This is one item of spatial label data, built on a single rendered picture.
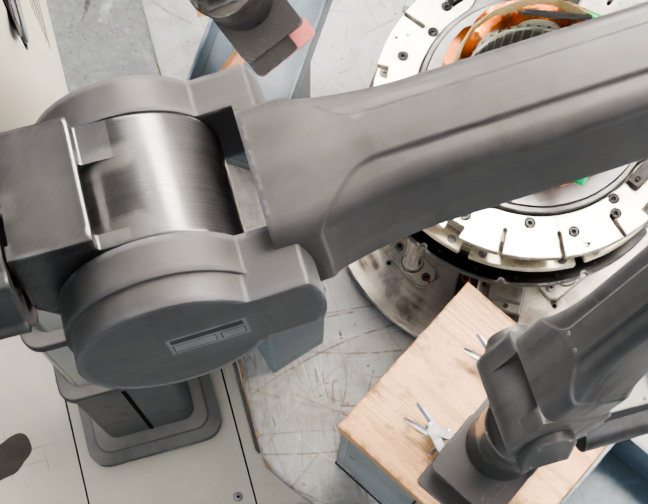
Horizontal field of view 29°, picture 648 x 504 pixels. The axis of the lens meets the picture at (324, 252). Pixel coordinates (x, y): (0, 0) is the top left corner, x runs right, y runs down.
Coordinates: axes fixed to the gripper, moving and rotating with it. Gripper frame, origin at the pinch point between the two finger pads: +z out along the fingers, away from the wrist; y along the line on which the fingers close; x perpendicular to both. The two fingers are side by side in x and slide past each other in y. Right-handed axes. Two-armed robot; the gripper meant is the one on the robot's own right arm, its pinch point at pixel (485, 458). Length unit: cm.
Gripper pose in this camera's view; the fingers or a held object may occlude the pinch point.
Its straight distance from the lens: 110.6
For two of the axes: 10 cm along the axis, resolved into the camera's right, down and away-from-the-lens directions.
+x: -7.6, -6.3, 1.7
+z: -0.2, 2.8, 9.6
